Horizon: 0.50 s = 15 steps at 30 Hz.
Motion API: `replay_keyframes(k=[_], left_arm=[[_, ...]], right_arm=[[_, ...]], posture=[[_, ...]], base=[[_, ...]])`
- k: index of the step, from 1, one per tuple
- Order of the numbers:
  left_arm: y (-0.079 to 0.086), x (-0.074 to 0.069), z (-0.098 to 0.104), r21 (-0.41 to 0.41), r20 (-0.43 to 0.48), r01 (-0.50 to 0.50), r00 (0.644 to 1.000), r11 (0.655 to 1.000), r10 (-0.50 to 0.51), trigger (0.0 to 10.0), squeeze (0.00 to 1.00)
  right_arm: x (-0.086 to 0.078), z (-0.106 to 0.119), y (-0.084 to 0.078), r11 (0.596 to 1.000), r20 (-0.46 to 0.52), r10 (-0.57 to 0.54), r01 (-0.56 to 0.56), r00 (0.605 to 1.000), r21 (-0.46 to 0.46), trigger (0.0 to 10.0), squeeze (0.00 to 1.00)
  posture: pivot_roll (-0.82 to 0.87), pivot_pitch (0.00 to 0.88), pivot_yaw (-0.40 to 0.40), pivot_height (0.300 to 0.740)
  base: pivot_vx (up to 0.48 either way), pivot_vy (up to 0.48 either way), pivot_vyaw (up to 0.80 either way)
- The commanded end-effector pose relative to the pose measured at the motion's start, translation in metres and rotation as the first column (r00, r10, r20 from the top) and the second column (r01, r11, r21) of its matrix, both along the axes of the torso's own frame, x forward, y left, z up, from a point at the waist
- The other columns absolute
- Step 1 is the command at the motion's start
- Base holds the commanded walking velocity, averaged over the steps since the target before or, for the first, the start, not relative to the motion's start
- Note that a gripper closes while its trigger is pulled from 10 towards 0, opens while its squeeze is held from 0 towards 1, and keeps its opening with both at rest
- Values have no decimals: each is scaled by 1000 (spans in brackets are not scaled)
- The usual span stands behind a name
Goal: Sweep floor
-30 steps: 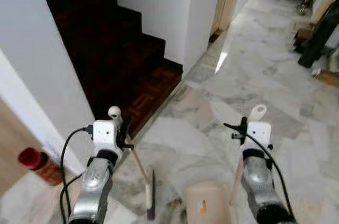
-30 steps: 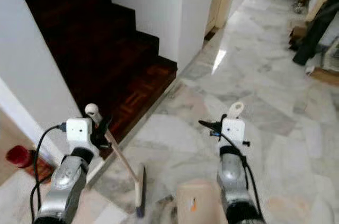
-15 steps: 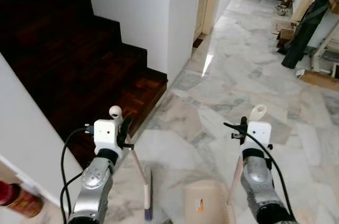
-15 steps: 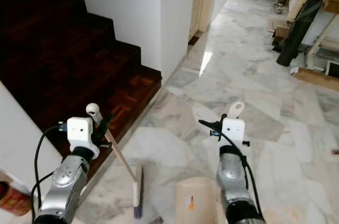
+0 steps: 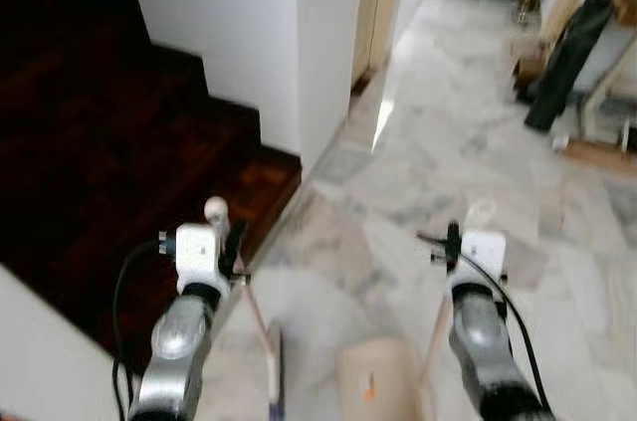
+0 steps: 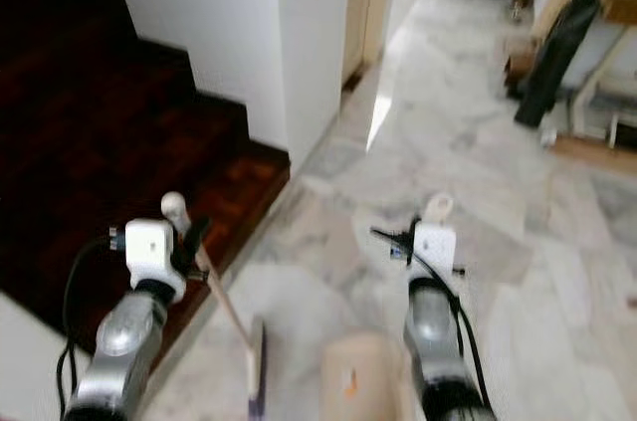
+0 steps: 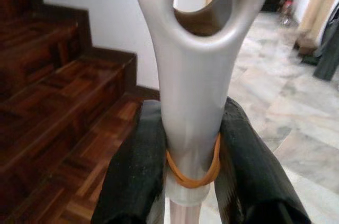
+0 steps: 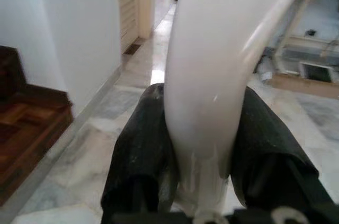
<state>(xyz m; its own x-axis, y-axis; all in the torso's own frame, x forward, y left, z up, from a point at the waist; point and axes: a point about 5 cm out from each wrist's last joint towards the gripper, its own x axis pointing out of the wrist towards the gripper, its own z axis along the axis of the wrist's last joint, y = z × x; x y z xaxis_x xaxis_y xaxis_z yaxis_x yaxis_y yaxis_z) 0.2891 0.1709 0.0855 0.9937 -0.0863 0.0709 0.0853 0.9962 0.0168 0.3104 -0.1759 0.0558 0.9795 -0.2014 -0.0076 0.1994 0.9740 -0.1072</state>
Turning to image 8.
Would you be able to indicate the beige louvered door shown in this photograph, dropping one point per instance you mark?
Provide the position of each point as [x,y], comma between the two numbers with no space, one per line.
[129,9]

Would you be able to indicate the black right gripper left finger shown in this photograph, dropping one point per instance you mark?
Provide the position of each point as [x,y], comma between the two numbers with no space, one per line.
[143,142]

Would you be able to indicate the wooden sewing machine table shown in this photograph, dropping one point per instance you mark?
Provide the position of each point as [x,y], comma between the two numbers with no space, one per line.
[299,14]

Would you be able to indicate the white-framed black panel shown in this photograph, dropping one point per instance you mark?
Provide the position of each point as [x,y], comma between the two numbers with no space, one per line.
[316,71]

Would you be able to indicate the long wooden plank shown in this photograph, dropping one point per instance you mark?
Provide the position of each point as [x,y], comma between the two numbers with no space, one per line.
[296,83]

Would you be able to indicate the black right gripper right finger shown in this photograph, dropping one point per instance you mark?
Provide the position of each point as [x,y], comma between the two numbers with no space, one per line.
[265,155]

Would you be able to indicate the dark wooden staircase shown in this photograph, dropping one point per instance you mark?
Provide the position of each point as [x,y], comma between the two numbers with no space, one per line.
[23,118]

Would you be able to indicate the small white paper scrap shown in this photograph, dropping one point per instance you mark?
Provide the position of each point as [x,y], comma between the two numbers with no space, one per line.
[265,75]

